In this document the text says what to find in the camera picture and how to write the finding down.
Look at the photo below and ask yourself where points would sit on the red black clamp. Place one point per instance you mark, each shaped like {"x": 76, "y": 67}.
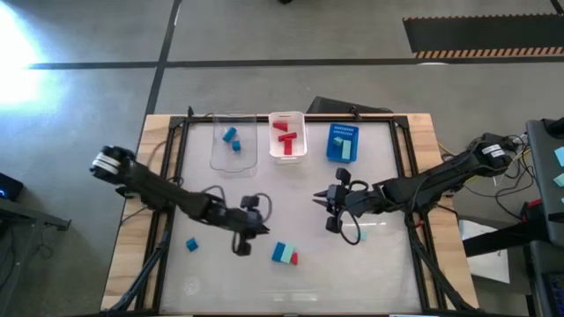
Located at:
{"x": 534, "y": 204}

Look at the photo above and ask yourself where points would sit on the long mint foam block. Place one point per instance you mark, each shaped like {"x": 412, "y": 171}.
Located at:
{"x": 346, "y": 150}

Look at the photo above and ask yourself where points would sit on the white paper sheet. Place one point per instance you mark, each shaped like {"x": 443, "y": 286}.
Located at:
{"x": 484, "y": 264}

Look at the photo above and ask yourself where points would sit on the white plastic bin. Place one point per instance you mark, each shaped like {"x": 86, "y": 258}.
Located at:
{"x": 299, "y": 149}

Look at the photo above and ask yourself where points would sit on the dark grey cart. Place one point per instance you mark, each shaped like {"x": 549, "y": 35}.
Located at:
{"x": 544, "y": 176}

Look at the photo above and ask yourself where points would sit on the blue plastic basket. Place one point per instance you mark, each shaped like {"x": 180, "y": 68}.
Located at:
{"x": 335, "y": 154}

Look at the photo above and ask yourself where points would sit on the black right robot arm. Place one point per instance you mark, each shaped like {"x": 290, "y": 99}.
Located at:
{"x": 432, "y": 182}

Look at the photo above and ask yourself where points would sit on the blue blocks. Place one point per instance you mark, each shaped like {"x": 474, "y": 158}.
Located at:
{"x": 229, "y": 134}

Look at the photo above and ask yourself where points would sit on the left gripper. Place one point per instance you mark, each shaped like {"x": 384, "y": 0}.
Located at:
{"x": 242, "y": 222}

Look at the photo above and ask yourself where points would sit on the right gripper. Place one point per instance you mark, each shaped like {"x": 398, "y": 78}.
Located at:
{"x": 340, "y": 200}

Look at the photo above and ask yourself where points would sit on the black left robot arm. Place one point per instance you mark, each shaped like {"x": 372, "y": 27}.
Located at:
{"x": 150, "y": 189}

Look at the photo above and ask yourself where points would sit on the red foam block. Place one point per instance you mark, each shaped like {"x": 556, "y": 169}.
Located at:
{"x": 287, "y": 149}
{"x": 288, "y": 136}
{"x": 280, "y": 127}
{"x": 294, "y": 259}

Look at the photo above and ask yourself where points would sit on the black box blue light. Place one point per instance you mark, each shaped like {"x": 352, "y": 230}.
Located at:
{"x": 11, "y": 185}

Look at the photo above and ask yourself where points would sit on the small blue foam block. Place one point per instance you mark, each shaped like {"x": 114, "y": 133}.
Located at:
{"x": 236, "y": 146}

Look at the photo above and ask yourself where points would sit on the blue wedge foam block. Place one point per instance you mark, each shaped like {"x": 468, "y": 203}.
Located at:
{"x": 191, "y": 245}

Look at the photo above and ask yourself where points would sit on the black flat panel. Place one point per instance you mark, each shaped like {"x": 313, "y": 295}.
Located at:
{"x": 335, "y": 105}

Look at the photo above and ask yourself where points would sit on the small mint foam block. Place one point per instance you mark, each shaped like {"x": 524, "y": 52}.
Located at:
{"x": 363, "y": 236}
{"x": 337, "y": 141}

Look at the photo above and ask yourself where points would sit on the black hazard striped mat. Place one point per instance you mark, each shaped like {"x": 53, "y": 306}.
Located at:
{"x": 484, "y": 35}

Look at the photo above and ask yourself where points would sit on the clear plastic bin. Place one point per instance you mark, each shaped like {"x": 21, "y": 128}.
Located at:
{"x": 220, "y": 158}

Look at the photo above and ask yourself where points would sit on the large blue foam block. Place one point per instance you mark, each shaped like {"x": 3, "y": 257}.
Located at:
{"x": 278, "y": 252}

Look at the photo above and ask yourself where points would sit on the black aluminium table frame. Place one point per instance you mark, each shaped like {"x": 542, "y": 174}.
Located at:
{"x": 317, "y": 118}

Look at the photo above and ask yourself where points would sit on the mint sticky note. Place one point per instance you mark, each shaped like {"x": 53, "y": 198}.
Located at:
{"x": 559, "y": 156}
{"x": 559, "y": 179}

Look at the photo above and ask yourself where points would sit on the large mint foam block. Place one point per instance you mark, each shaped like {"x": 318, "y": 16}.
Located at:
{"x": 287, "y": 254}

